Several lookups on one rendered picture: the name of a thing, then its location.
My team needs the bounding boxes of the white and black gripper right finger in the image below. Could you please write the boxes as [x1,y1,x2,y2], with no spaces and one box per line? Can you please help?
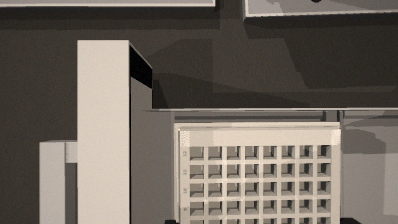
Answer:
[340,218,361,224]

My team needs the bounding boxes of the white multiwell plate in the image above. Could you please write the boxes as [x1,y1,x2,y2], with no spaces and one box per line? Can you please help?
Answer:
[174,121,341,224]

